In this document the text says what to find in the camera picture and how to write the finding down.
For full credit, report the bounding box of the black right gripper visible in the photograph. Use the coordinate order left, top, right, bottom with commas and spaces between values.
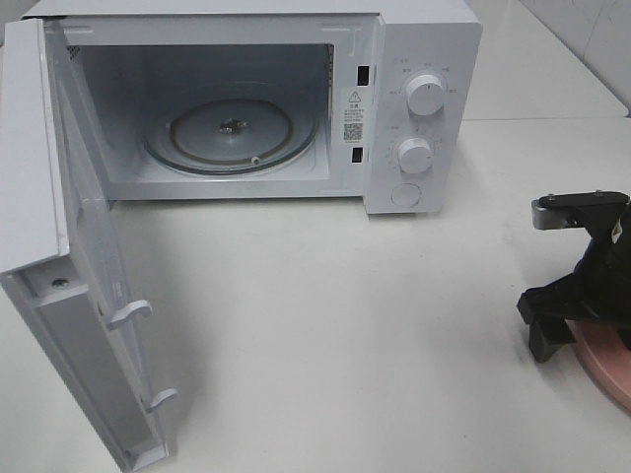
518, 190, 630, 364

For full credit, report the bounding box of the pink round plate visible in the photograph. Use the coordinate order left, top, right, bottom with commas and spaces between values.
569, 321, 630, 412

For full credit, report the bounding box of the round white door button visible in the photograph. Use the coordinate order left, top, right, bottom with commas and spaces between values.
390, 183, 422, 208

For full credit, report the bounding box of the white microwave door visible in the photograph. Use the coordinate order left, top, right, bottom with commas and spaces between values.
1, 18, 175, 472

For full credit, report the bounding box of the lower white dial knob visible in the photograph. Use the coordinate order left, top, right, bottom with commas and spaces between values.
397, 138, 434, 174

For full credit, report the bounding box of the white dial knob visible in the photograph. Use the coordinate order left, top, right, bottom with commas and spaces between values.
404, 72, 446, 116
397, 138, 434, 174

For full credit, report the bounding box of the upper white dial knob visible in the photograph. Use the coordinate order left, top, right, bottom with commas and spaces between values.
404, 72, 446, 116

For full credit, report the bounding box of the white warning label sticker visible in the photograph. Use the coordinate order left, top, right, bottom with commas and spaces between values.
339, 87, 368, 144

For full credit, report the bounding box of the glass microwave turntable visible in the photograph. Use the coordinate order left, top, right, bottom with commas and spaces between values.
144, 98, 317, 176

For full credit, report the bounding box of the white microwave oven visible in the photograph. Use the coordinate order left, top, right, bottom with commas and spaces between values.
18, 1, 482, 215

